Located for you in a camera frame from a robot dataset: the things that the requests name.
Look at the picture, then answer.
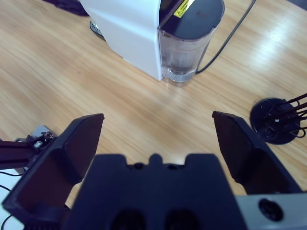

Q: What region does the thin black cable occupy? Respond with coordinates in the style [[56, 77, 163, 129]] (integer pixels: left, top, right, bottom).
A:
[[0, 184, 12, 227], [0, 170, 25, 178]]

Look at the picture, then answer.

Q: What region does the black power cable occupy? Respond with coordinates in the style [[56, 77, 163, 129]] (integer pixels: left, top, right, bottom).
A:
[[195, 0, 258, 75]]

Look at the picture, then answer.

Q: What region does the white capsule coffee machine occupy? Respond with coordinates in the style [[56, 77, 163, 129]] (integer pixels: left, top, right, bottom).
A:
[[79, 0, 196, 81]]

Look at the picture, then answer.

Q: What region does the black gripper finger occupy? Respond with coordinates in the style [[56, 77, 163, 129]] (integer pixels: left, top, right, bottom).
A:
[[2, 113, 105, 230], [212, 111, 303, 196]]

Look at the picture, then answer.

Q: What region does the clear water tank black lid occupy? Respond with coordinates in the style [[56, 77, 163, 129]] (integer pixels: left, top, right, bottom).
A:
[[157, 0, 226, 88]]

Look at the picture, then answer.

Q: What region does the black drip tray metal grille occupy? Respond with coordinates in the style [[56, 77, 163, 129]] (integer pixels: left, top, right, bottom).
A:
[[89, 20, 106, 42]]

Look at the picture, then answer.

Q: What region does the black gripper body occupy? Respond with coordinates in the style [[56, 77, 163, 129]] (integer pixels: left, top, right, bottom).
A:
[[43, 0, 90, 17]]

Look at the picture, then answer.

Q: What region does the grey camera mount plate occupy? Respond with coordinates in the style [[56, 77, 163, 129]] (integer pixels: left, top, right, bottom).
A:
[[14, 125, 59, 156]]

